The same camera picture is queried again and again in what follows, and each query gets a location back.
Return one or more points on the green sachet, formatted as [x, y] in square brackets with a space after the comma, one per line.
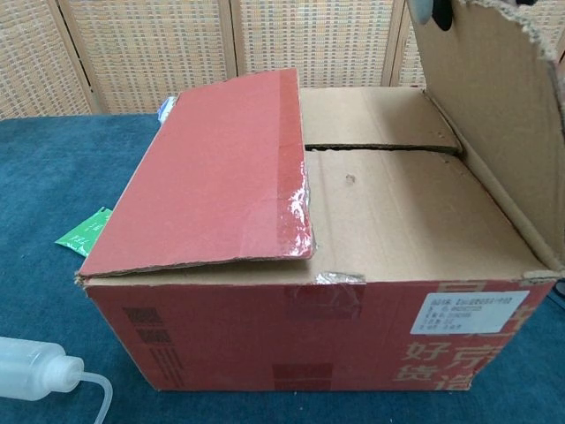
[84, 234]

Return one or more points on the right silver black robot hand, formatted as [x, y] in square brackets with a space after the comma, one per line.
[443, 13]

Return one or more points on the cardboard box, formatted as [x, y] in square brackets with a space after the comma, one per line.
[220, 168]

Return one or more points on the white blue tissue pack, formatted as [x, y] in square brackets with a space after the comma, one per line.
[167, 108]

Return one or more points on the white plastic squeeze bottle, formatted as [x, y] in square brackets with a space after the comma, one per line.
[31, 366]

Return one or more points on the woven wooden folding screen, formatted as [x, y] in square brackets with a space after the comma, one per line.
[154, 44]

